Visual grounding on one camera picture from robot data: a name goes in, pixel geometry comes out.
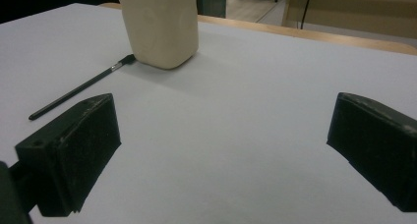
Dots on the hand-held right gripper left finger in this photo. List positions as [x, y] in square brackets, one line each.
[75, 148]

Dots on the black pen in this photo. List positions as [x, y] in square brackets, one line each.
[78, 88]

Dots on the dark green post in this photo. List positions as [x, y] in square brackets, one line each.
[211, 1]

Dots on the cream pen holder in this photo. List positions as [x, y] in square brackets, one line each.
[162, 24]

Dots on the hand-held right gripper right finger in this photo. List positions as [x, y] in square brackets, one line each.
[377, 142]

